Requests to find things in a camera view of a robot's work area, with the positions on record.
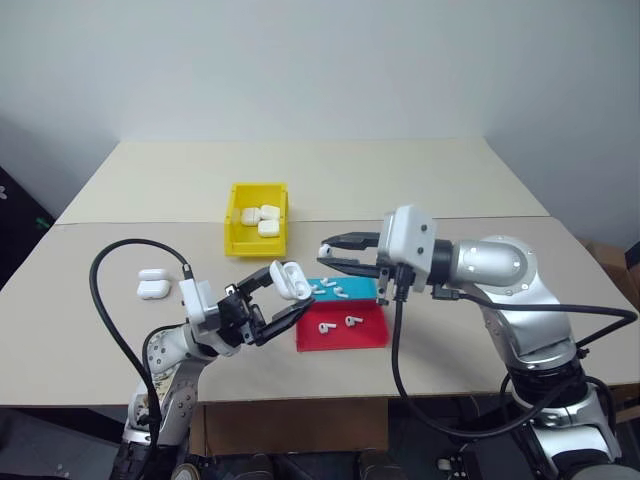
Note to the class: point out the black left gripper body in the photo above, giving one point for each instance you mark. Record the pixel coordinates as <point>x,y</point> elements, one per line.
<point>237,320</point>

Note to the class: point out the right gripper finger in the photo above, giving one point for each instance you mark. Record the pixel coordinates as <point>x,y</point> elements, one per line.
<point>360,241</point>
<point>355,268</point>

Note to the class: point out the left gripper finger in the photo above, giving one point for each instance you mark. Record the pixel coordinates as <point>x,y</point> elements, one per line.
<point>255,282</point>
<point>282,322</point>

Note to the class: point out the blue tray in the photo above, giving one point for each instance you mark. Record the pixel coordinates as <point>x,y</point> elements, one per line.
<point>357,291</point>

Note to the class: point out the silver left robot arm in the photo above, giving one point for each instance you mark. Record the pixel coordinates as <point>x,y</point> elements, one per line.
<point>170,385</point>

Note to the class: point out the brown cardboard box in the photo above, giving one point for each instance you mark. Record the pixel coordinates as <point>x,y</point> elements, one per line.
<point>290,425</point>
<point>612,265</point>

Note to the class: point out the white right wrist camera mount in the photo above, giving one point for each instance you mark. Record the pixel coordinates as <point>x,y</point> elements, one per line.
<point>407,240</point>

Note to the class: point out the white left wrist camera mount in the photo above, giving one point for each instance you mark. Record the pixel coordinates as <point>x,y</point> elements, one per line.
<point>196,300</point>

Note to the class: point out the red tray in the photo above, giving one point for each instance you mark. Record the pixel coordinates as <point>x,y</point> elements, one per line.
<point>350,340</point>

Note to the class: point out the black board with green marks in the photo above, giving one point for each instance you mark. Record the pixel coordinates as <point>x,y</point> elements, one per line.
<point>20,225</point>

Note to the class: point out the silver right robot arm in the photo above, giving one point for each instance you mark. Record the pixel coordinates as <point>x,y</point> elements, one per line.
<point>525,320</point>

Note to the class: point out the yellow plastic bin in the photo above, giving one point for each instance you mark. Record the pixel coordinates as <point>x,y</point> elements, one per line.
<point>235,240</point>

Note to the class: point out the dark rounded shape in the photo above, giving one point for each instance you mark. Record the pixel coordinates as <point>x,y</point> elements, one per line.
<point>256,467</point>

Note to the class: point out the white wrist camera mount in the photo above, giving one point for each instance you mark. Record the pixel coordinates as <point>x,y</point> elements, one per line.
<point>407,240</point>
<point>196,300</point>

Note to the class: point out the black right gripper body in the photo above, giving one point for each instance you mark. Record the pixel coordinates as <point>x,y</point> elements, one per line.
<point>391,280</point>

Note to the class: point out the white earbud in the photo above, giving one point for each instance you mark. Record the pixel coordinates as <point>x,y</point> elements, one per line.
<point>326,328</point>
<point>352,320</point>
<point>328,282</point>
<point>326,250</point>
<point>340,292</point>
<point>317,288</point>

